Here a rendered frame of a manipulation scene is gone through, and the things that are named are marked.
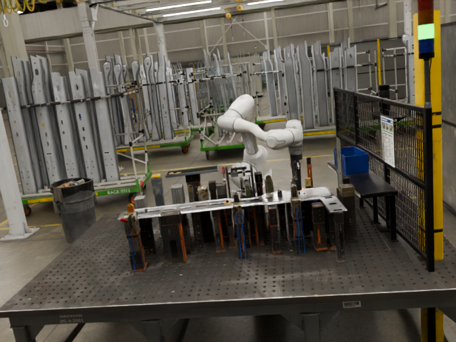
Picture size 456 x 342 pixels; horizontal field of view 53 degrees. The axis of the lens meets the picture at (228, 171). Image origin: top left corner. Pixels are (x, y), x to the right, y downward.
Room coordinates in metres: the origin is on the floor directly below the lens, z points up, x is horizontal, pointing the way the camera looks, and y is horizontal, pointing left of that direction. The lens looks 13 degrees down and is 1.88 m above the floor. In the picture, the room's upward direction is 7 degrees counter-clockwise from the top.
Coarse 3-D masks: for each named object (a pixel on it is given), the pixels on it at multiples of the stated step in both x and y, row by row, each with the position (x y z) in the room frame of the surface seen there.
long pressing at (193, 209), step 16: (272, 192) 2.95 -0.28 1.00; (288, 192) 2.91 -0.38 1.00; (304, 192) 2.87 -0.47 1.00; (320, 192) 2.83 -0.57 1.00; (144, 208) 2.94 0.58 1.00; (160, 208) 2.90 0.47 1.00; (176, 208) 2.86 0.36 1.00; (192, 208) 2.81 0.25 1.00; (208, 208) 2.77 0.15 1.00; (224, 208) 2.76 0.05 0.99
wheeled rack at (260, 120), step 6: (312, 66) 12.07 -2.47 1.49; (258, 72) 12.79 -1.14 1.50; (264, 72) 12.23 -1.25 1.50; (270, 72) 12.25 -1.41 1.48; (276, 72) 12.25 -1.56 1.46; (252, 90) 12.05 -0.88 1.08; (276, 90) 12.85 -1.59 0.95; (252, 96) 12.05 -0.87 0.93; (258, 108) 12.88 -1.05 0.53; (264, 108) 12.89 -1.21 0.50; (258, 114) 12.73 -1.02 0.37; (258, 120) 12.09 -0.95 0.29; (264, 120) 12.06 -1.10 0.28; (270, 120) 11.96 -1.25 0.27; (276, 120) 11.92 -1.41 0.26; (282, 120) 11.89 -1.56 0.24
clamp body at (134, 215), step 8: (128, 216) 2.63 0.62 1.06; (136, 216) 2.68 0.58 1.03; (128, 224) 2.62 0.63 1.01; (136, 224) 2.67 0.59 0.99; (128, 232) 2.62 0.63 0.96; (136, 232) 2.63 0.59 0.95; (128, 240) 2.64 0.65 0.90; (136, 240) 2.65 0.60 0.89; (136, 248) 2.64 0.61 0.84; (136, 256) 2.63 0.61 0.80; (144, 256) 2.70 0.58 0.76; (136, 264) 2.63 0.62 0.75; (144, 264) 2.67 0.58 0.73
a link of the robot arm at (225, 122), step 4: (228, 112) 3.24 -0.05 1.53; (232, 112) 3.22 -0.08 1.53; (236, 112) 3.22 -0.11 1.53; (220, 116) 3.28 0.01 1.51; (224, 116) 3.24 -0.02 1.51; (228, 116) 3.21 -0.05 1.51; (232, 116) 3.19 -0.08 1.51; (236, 116) 3.20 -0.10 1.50; (240, 116) 3.22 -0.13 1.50; (220, 120) 3.23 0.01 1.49; (224, 120) 3.20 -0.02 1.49; (228, 120) 3.18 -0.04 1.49; (232, 120) 3.16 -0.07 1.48; (220, 124) 3.23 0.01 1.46; (224, 124) 3.19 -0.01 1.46; (228, 124) 3.16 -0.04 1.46; (232, 124) 3.14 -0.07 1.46; (224, 128) 3.21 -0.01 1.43; (228, 128) 3.17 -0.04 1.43; (232, 128) 3.15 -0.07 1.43
